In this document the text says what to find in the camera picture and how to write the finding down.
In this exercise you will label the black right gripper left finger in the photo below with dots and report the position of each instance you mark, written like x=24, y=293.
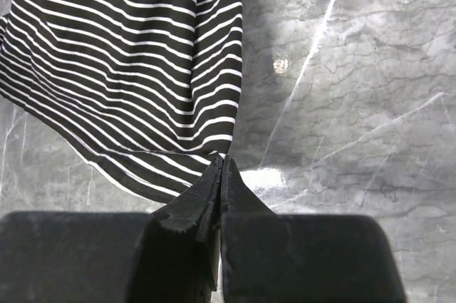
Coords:
x=169, y=255

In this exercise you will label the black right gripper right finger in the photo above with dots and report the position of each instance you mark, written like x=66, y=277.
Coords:
x=269, y=257

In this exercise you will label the black white striped tank top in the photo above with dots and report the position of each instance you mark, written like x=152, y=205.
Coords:
x=145, y=91

